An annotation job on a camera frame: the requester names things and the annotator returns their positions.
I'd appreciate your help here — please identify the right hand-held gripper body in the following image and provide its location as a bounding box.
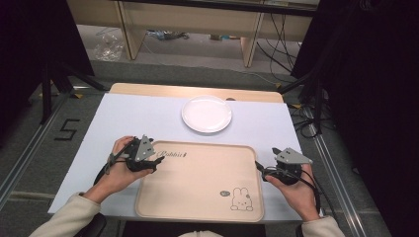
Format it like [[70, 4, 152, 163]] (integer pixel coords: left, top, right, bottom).
[[271, 146, 313, 186]]

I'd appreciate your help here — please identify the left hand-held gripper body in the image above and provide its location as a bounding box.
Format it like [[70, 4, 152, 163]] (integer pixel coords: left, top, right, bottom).
[[124, 134, 156, 172]]

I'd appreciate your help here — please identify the beige tray with rabbit print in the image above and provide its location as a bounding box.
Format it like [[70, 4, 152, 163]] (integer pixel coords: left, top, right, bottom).
[[134, 140, 266, 223]]

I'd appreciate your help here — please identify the person's left hand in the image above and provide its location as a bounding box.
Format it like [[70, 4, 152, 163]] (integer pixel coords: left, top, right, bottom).
[[83, 135, 155, 203]]

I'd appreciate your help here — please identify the person's right hand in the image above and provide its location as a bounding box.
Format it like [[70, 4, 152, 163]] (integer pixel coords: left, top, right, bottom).
[[264, 163, 321, 222]]

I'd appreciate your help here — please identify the white table mat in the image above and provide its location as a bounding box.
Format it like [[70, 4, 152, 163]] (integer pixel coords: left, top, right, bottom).
[[47, 92, 303, 225]]

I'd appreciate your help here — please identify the black tripod stand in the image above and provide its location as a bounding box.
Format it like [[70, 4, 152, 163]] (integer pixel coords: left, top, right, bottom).
[[279, 70, 326, 135], [39, 60, 111, 125]]

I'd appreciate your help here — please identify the wooden table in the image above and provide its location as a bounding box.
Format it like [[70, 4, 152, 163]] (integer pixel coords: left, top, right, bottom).
[[108, 82, 285, 104]]

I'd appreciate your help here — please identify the white round plate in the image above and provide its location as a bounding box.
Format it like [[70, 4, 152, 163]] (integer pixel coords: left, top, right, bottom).
[[180, 95, 233, 134]]

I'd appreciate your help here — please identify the black curtain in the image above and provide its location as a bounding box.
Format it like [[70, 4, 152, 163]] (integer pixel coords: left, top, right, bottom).
[[291, 0, 419, 237], [0, 0, 96, 142]]

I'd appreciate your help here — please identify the clear plastic bag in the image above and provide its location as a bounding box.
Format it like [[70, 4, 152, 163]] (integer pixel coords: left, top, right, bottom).
[[93, 32, 126, 62]]

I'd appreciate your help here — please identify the blue clutter under desk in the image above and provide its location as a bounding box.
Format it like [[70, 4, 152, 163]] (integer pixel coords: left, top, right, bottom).
[[145, 29, 191, 41]]

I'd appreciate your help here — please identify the light wooden desk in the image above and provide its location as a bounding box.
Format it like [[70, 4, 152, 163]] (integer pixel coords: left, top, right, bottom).
[[66, 0, 320, 69]]

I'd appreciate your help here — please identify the right hand-held gripper black cable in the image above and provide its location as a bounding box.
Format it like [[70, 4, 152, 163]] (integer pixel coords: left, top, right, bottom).
[[276, 167, 323, 215]]

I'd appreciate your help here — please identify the hand-held gripper black cable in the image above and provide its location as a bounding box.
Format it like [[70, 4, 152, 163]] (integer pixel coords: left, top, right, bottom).
[[276, 167, 323, 215], [93, 143, 133, 186]]

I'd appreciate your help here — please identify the black floor cables bundle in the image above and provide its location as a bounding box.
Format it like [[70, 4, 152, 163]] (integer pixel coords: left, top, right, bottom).
[[289, 104, 323, 140], [256, 12, 299, 75]]

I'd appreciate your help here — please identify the left hand-held gripper black cable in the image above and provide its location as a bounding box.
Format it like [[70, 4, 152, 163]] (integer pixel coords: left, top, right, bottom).
[[93, 143, 133, 186]]

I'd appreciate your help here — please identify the metal floor rail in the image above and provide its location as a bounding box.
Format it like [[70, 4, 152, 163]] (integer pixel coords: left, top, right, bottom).
[[310, 133, 366, 237], [0, 93, 73, 207]]

